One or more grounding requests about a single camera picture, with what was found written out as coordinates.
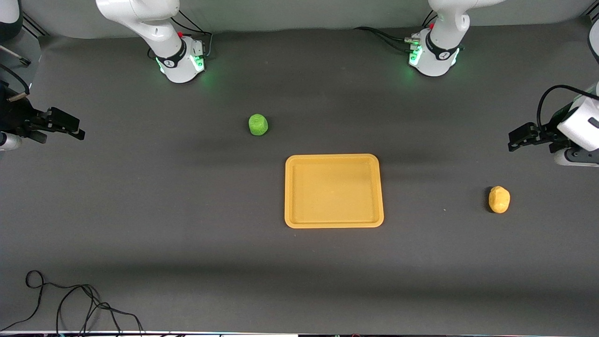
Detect yellow potato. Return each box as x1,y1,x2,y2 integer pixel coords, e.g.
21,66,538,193
489,186,511,214

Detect green apple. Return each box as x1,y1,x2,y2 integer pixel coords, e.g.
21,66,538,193
248,114,269,137

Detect orange plastic tray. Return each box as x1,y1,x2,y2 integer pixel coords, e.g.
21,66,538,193
285,154,385,229

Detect metal rod with black tip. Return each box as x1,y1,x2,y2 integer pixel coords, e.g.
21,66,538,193
0,44,31,66

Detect dark grey table mat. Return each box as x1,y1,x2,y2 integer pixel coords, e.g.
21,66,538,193
0,19,599,334

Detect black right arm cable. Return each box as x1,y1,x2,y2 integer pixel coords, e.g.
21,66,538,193
0,62,31,102

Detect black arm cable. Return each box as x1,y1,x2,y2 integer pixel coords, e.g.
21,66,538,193
0,62,31,102
537,85,599,132

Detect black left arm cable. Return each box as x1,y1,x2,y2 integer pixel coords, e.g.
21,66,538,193
537,85,599,132

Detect black right base cables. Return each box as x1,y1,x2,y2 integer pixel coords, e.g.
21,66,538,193
147,9,214,60

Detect black base cables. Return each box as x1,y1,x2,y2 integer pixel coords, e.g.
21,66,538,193
354,9,438,52
147,9,214,60

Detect thin black loose cable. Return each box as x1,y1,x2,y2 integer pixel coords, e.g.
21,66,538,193
0,270,146,337

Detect black left base cables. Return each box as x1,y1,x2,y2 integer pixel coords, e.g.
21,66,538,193
354,9,438,52

